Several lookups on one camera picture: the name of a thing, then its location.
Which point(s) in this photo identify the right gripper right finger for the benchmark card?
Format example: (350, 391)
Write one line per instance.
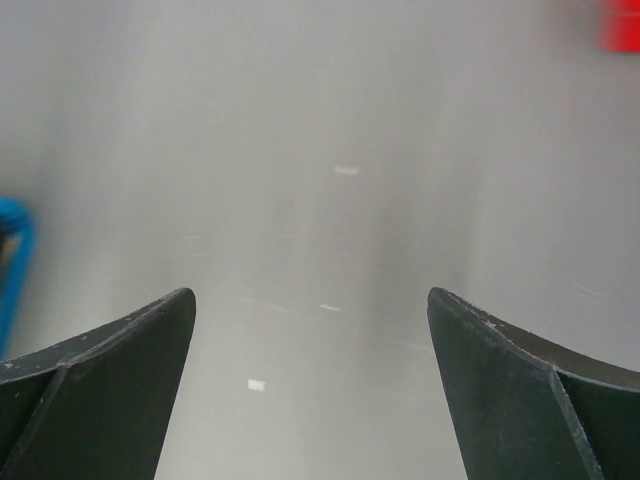
(524, 407)

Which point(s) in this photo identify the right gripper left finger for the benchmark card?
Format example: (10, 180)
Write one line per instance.
(97, 405)

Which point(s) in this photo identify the red plastic bin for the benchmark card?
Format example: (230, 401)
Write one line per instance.
(620, 26)

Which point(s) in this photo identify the blue folded t shirt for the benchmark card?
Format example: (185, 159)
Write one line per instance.
(16, 223)

